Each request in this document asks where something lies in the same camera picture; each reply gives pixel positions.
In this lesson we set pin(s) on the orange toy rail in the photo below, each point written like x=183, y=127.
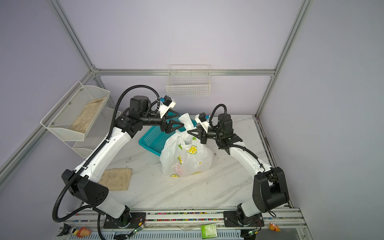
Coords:
x=274, y=227
x=82, y=232

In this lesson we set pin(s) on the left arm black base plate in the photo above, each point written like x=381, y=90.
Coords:
x=136, y=220

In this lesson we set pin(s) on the lower white mesh shelf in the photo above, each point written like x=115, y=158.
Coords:
x=95, y=136

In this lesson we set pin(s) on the white plastic bag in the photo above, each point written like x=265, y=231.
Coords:
x=183, y=154

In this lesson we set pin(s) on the teal plastic basket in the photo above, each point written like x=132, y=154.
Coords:
x=154, y=140

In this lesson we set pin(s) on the wrist white camera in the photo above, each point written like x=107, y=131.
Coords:
x=166, y=103
x=203, y=120

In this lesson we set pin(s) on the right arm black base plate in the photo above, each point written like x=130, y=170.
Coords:
x=231, y=220

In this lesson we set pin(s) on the aluminium mounting rail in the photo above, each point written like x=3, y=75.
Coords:
x=284, y=217

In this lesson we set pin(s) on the orange toy right rail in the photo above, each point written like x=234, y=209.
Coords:
x=274, y=227

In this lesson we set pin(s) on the upper white mesh shelf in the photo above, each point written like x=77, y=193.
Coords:
x=61, y=119

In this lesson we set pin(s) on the beige glove in shelf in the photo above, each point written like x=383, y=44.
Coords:
x=83, y=121

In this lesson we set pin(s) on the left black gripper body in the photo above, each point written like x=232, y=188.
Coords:
x=153, y=119

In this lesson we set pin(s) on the beige glove on table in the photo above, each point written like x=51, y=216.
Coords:
x=116, y=179

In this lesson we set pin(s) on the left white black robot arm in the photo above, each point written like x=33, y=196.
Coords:
x=83, y=181

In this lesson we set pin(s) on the white mesh shelf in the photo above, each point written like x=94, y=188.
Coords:
x=95, y=136
x=61, y=119

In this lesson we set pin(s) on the orange toy left rail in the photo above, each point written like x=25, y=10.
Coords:
x=82, y=232

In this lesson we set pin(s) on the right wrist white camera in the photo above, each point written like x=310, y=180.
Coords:
x=203, y=120

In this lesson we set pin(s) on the black small object left rail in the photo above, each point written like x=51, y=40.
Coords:
x=65, y=231

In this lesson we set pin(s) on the white wire wall basket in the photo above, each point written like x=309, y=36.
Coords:
x=189, y=80

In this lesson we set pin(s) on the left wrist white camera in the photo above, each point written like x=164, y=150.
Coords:
x=166, y=103

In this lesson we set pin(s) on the green small box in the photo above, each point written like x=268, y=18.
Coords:
x=209, y=231

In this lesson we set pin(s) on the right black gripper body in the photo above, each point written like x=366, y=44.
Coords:
x=212, y=133

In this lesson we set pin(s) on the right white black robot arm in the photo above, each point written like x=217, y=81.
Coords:
x=270, y=188

